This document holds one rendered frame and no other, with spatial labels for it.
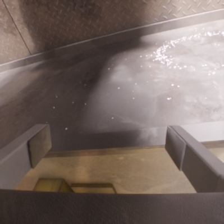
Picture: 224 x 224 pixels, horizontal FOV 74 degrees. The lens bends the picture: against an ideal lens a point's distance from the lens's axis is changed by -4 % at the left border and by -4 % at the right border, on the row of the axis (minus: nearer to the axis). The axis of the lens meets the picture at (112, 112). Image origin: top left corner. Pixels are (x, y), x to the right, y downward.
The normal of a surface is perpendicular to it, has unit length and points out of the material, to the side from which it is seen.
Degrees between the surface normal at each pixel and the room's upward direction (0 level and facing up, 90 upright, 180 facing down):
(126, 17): 0
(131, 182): 0
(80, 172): 0
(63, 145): 90
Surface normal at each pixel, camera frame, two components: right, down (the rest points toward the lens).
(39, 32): -0.13, 0.62
